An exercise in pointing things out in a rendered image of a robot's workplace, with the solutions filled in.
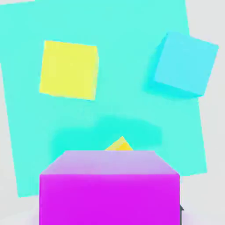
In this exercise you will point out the large turquoise box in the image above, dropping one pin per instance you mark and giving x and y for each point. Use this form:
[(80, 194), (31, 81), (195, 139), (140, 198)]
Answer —
[(114, 112)]

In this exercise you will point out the small orange-yellow cube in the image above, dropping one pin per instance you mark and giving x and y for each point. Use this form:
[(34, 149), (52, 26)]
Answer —
[(121, 145)]

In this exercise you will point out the small light blue cube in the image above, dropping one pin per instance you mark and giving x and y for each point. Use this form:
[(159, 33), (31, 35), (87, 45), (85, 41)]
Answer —
[(184, 65)]

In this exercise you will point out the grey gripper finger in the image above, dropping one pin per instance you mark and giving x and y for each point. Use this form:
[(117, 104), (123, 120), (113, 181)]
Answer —
[(181, 209)]

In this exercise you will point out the small yellow cube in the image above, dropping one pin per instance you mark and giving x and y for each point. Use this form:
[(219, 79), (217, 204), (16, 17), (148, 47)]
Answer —
[(69, 70)]

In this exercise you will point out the small magenta cube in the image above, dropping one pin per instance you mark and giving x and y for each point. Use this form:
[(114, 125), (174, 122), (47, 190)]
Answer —
[(109, 198)]

